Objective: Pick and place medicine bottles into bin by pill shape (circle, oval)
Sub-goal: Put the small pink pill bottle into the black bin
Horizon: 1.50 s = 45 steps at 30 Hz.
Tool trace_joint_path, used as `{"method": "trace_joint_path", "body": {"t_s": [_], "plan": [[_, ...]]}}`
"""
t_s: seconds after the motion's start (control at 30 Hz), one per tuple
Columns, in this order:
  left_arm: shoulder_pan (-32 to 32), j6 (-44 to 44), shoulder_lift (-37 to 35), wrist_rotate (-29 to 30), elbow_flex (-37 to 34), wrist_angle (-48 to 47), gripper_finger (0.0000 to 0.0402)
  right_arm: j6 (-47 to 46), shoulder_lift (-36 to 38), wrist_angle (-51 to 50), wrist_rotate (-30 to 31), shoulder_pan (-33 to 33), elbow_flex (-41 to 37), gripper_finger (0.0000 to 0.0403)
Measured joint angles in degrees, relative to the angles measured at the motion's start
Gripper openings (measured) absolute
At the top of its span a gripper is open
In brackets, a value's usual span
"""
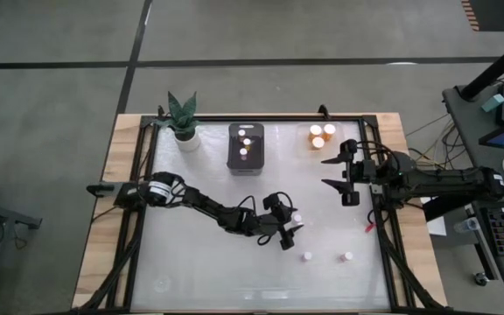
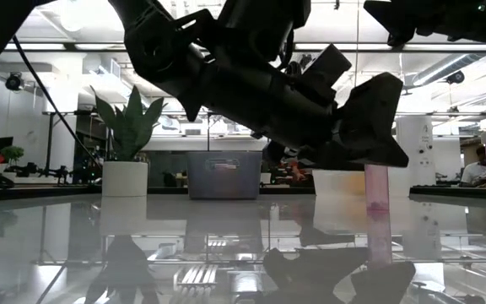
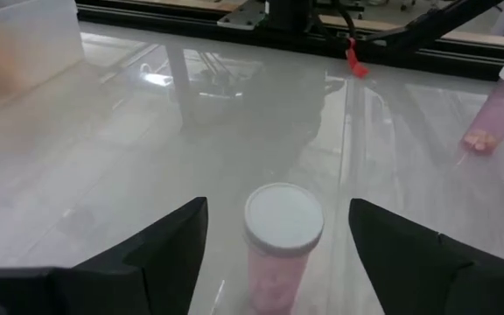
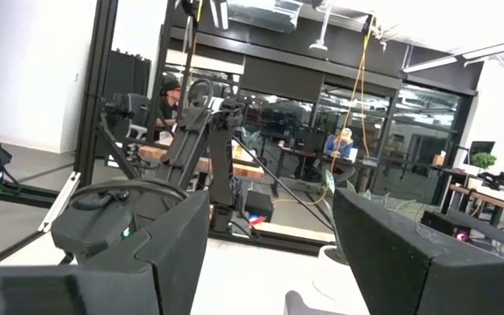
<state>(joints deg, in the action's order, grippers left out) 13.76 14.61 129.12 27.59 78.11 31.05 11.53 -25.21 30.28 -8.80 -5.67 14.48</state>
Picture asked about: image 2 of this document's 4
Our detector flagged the black aluminium table frame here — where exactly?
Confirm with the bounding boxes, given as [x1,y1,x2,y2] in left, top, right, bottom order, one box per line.
[0,185,486,203]

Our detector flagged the grey plastic bin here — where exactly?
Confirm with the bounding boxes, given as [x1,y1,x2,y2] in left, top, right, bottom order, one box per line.
[186,150,263,200]

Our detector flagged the person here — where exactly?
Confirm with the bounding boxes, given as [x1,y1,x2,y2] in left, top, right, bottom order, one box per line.
[460,144,486,188]

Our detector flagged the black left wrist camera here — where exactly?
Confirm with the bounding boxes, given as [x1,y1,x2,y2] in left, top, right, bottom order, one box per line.
[304,43,353,88]

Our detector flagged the small green background plant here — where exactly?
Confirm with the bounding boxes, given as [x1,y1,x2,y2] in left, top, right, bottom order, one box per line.
[0,145,25,172]

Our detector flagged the black ceiling camera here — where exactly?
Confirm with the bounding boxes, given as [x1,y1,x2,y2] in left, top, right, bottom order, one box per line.
[445,69,467,85]
[4,71,25,93]

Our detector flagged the snake plant in white pot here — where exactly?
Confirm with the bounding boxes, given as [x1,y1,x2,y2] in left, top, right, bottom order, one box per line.
[89,85,166,198]

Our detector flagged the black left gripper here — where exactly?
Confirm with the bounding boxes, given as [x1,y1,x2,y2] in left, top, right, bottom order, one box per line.
[190,57,410,172]

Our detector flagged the silver ceiling duct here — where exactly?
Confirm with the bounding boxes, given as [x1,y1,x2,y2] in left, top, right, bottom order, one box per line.
[411,52,486,88]

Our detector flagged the ceiling light strip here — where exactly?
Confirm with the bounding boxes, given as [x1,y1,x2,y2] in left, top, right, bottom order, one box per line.
[293,41,486,52]
[4,41,126,52]

